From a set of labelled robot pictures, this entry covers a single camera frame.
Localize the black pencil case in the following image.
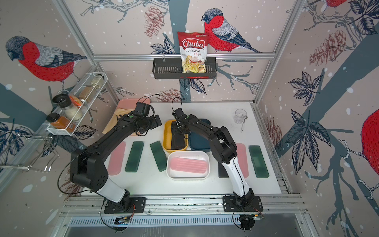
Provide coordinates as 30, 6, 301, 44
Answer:
176, 131, 186, 150
171, 130, 178, 150
218, 163, 229, 178

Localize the green pencil case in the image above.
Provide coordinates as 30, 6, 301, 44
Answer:
124, 141, 144, 173
249, 145, 269, 178
150, 141, 167, 172

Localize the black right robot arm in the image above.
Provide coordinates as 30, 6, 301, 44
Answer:
172, 108, 255, 208

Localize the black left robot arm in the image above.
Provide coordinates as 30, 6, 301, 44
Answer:
70, 102, 162, 210

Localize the yellow storage box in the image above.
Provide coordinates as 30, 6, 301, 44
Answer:
162, 119, 189, 153

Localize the dark teal storage box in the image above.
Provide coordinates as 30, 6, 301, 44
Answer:
189, 130, 211, 153

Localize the white storage box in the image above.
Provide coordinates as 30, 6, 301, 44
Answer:
166, 151, 210, 180

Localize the pink tray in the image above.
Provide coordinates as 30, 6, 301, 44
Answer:
114, 99, 139, 122

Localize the clear measuring cup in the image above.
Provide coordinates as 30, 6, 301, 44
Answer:
234, 109, 247, 132

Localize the tan spice jar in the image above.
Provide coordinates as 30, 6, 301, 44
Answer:
79, 74, 104, 103

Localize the Chuba cassava chips bag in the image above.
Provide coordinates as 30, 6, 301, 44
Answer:
178, 32, 208, 73

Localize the black lid spice grinder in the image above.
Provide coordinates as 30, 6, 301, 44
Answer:
52, 94, 83, 121

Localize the orange spice jar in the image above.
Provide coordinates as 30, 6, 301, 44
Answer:
46, 113, 76, 133

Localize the black wire basket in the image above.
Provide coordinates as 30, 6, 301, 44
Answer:
153, 57, 217, 80

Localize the white wire spice rack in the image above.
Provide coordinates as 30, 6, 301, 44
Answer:
47, 72, 108, 136

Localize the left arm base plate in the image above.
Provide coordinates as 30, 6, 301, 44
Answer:
104, 196, 147, 214

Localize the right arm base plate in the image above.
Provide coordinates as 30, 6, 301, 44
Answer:
222, 195, 264, 212

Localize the metal wire hook rack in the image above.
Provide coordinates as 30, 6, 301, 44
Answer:
1, 133, 60, 173

